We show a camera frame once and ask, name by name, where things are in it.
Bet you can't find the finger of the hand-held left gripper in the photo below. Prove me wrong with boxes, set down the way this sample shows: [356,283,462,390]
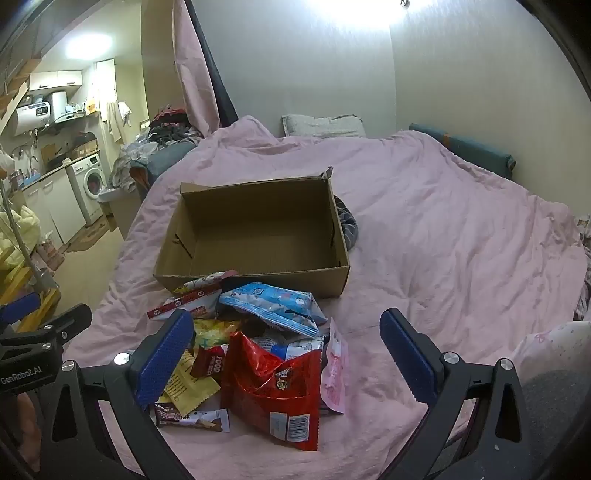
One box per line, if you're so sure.
[16,303,93,352]
[0,292,41,329]

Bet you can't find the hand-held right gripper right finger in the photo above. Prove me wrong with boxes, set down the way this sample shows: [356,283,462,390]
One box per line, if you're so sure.
[379,308,539,480]

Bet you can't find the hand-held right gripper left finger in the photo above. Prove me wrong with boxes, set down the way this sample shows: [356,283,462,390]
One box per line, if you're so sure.
[39,309,195,480]

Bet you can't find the yellow waffle print packet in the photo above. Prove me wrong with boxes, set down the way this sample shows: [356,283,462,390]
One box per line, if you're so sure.
[157,348,222,416]

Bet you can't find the small dark red packet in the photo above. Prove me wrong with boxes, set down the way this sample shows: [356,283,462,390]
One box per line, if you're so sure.
[190,344,229,380]

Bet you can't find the yellow chips bag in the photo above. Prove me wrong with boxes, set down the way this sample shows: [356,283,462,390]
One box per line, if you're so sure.
[191,318,243,352]

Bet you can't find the red white long packet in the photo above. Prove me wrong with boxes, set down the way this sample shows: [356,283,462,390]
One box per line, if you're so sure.
[147,281,222,320]

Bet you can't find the brown chocolate bar packet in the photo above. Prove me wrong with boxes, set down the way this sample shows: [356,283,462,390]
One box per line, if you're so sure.
[154,401,230,433]

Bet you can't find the pink snack packet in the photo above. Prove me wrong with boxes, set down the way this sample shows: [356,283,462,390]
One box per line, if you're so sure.
[320,318,350,415]

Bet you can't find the red snack bag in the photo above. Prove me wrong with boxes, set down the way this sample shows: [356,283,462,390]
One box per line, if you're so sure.
[221,330,326,453]

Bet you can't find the blue white snack bag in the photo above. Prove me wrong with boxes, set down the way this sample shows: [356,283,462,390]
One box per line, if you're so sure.
[252,335,324,361]

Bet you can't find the light blue snack bag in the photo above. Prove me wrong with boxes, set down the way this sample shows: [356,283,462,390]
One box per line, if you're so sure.
[218,281,329,337]

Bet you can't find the brown cardboard box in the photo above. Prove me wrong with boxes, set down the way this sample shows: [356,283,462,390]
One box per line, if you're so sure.
[153,168,352,300]

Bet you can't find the pink basket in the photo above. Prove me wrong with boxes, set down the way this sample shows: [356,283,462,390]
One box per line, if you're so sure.
[34,237,65,271]

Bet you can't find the yellow quilt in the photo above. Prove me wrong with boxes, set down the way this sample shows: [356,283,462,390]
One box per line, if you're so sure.
[0,205,40,273]

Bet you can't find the brown floor mat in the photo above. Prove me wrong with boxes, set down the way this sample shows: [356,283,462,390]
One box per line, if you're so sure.
[67,215,118,252]

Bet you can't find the white base cabinets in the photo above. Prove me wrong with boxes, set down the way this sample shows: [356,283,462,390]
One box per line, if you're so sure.
[21,173,88,245]

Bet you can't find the pink blanket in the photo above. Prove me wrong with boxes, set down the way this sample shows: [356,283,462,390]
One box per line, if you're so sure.
[62,115,589,480]

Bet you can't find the white washing machine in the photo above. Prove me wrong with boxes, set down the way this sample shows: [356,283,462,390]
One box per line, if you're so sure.
[68,154,106,227]

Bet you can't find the grey striped garment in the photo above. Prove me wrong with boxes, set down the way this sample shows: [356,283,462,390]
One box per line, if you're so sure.
[333,195,360,252]

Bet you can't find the floral pink pillow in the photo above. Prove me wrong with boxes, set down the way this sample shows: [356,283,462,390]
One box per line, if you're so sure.
[515,318,591,384]

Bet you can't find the dark grey cloth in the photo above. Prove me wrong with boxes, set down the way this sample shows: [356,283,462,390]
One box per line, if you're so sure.
[522,369,585,480]

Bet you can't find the brown carton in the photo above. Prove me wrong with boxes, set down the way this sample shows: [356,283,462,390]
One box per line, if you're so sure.
[69,131,99,158]

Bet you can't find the white water heater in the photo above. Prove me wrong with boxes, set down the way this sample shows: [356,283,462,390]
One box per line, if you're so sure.
[9,102,52,137]

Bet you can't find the hanging towels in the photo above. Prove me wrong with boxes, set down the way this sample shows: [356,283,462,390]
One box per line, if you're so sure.
[106,100,132,144]

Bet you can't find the white range hood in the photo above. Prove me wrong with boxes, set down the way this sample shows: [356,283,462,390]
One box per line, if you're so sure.
[48,91,86,124]

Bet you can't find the teal cushion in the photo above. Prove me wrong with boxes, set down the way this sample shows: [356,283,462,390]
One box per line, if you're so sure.
[409,122,517,181]

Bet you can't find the pile of clothes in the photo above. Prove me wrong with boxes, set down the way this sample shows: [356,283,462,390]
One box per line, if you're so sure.
[111,105,204,190]

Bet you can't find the wooden staircase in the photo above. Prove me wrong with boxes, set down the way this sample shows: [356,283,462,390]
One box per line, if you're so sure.
[0,58,35,132]

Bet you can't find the white pillow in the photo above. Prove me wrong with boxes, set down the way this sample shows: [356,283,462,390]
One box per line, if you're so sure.
[281,114,366,138]

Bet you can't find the pink hanging sheet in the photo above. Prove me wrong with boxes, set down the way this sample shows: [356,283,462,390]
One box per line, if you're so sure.
[172,0,220,137]

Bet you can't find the metal rack frame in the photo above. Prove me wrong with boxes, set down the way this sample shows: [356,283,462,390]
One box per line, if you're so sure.
[0,180,58,289]

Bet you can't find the white wall cabinet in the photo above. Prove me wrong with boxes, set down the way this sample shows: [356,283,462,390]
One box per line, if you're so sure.
[28,70,85,92]

